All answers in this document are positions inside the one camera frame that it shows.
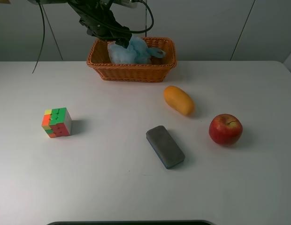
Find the woven wicker basket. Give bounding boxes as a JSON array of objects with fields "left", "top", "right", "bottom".
[{"left": 86, "top": 37, "right": 176, "bottom": 83}]

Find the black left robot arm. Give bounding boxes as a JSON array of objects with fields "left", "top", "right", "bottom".
[{"left": 67, "top": 0, "right": 132, "bottom": 49}]

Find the black cable loop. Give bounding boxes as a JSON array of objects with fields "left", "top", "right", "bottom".
[{"left": 123, "top": 0, "right": 154, "bottom": 34}]

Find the red apple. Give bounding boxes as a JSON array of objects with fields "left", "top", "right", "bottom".
[{"left": 208, "top": 114, "right": 243, "bottom": 146}]

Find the multicoloured puzzle cube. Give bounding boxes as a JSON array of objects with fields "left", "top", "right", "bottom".
[{"left": 42, "top": 107, "right": 72, "bottom": 138}]

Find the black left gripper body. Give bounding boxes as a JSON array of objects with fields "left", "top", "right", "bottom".
[{"left": 78, "top": 10, "right": 132, "bottom": 42}]

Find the light blue plush toy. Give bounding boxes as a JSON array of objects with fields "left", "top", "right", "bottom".
[{"left": 107, "top": 37, "right": 166, "bottom": 65}]

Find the grey blue board eraser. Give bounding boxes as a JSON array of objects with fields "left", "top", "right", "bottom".
[{"left": 146, "top": 125, "right": 185, "bottom": 169}]

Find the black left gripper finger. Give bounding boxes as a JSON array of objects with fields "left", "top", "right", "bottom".
[{"left": 115, "top": 39, "right": 130, "bottom": 47}]

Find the orange mango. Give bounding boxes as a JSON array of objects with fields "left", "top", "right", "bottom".
[{"left": 163, "top": 86, "right": 195, "bottom": 116}]

